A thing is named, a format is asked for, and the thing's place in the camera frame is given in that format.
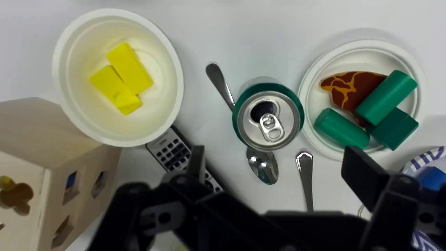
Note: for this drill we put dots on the green soda can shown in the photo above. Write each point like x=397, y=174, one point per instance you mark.
x=268, y=118

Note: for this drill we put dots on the metal fork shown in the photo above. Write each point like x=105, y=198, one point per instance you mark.
x=305, y=181

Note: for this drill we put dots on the yellow block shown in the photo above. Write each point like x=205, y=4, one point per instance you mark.
x=131, y=67
x=112, y=87

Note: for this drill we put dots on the white bowl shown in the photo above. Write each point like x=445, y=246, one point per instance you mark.
x=84, y=50

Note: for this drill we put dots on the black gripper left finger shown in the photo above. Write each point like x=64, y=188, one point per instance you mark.
x=153, y=217

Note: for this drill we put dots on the wooden shape sorter box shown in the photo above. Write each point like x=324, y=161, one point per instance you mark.
x=42, y=139

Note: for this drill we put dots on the brown giraffe pattern piece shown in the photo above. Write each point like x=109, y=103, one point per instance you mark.
x=346, y=87

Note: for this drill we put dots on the green block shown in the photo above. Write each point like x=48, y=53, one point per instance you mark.
x=342, y=126
x=386, y=94
x=397, y=129

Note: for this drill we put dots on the blue patterned plate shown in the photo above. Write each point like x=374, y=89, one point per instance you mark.
x=429, y=157

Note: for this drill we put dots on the blue block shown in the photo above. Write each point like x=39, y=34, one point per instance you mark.
x=434, y=178

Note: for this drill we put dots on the small white plate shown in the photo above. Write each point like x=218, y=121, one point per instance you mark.
x=325, y=60

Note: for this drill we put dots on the metal spoon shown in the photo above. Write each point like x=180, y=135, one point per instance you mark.
x=264, y=167

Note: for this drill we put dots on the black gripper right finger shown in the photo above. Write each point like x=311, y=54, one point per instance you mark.
x=399, y=213

